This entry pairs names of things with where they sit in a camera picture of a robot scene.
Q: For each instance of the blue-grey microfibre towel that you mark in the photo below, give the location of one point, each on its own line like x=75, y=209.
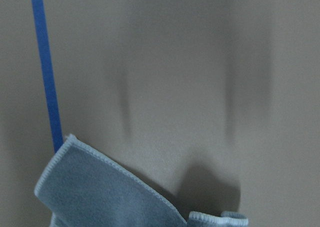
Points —
x=84, y=188

